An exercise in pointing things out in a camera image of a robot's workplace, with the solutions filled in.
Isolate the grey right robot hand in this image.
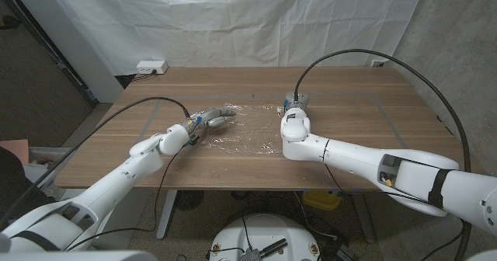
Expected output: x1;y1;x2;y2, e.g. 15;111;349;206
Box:
276;91;311;115

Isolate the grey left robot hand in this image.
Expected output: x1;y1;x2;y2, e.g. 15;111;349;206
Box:
182;106;237;138

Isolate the clear plastic wrap sheet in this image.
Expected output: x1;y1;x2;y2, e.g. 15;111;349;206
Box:
200;103;287;156

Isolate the white power strip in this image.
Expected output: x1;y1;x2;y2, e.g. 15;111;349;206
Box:
135;60;169;75

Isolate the black round floor object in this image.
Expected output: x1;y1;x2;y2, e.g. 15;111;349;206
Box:
173;190;205;211

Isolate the white wrinkled backdrop cloth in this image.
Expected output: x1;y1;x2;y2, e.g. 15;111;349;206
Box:
40;0;430;76

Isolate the yellow object under table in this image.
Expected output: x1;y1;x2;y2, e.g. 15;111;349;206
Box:
301;190;342;211

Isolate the white table leg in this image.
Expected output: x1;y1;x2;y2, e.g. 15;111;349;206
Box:
155;190;178;241

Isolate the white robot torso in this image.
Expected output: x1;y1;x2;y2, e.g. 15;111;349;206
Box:
208;213;321;261

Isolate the grey table leg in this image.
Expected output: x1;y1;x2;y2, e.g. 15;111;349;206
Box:
351;190;377;245

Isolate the black tool on torso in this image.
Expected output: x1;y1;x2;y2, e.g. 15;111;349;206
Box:
259;238;289;259

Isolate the grey floor power strip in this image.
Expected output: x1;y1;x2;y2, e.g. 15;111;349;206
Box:
322;240;356;261

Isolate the clear plastic storage bin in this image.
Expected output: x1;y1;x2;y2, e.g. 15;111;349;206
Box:
27;146;77;192

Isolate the orange flat board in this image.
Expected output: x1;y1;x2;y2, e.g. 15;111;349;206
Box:
0;138;30;166

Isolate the person in dark trousers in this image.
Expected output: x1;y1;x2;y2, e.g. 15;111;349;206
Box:
0;146;57;215

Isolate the black power strip cable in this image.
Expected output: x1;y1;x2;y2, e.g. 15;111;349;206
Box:
130;69;158;84

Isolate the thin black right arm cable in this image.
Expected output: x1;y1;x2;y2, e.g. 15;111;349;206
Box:
324;162;353;195

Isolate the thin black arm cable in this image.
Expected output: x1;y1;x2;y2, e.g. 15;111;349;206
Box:
324;162;353;195
64;150;179;252

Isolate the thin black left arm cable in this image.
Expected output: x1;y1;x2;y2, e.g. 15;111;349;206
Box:
64;150;179;252

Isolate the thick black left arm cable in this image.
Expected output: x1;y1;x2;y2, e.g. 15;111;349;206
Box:
0;96;191;231

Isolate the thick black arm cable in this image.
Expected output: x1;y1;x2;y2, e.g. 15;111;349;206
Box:
294;48;473;261
0;96;191;231

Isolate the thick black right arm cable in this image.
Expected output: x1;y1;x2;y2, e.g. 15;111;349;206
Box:
294;48;473;261

